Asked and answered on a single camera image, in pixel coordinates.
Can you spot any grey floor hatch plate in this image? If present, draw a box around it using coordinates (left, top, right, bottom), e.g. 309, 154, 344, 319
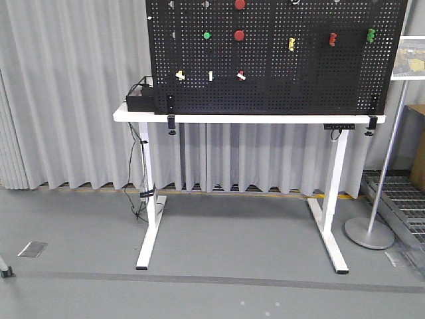
17, 241, 48, 258

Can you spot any grey sign stand pole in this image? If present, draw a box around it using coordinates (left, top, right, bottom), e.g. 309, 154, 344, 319
344, 0, 414, 251

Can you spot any black hanging power cable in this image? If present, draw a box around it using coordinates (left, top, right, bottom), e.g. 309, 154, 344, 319
123, 122, 166, 224

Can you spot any grey pleated curtain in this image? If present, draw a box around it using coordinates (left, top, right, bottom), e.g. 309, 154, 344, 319
0, 0, 425, 199

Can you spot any sign board with picture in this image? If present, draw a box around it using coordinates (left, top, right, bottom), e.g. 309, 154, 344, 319
390, 35, 424, 81

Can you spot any red toggle switch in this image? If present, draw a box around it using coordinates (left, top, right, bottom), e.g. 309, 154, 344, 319
237, 70, 246, 80

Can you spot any cardboard box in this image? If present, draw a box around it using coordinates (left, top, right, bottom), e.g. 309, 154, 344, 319
406, 104, 424, 192

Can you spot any red rocker switch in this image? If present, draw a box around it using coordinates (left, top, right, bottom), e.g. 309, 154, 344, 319
329, 33, 337, 47

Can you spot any lower red mushroom button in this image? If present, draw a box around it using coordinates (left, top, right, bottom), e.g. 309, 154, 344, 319
234, 30, 245, 42

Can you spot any green rocker switch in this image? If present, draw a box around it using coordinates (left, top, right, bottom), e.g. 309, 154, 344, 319
367, 29, 376, 43

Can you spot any white height-adjustable table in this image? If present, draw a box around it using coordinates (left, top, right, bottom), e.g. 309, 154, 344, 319
113, 102, 386, 274

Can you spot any black caster wheel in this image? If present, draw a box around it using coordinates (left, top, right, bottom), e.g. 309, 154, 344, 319
0, 257, 15, 278

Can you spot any metal floor grating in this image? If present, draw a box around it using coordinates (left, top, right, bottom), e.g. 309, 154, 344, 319
361, 172, 424, 275

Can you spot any yellow rocker switch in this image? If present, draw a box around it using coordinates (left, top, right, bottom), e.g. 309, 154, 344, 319
288, 37, 296, 52

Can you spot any black table control panel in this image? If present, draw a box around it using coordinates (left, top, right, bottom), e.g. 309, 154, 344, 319
323, 124, 355, 130

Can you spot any upper red mushroom button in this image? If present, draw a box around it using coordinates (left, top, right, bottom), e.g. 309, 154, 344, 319
234, 0, 246, 10

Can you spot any black power supply box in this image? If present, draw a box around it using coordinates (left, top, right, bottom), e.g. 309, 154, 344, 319
125, 75, 155, 112

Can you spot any black perforated pegboard panel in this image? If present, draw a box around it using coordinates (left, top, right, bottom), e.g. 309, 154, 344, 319
145, 1, 407, 116

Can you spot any right black table clamp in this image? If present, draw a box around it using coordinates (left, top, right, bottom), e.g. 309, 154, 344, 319
365, 94, 379, 137

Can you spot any red mushroom button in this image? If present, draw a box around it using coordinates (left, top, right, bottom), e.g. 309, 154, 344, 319
234, 0, 246, 10
234, 30, 245, 42

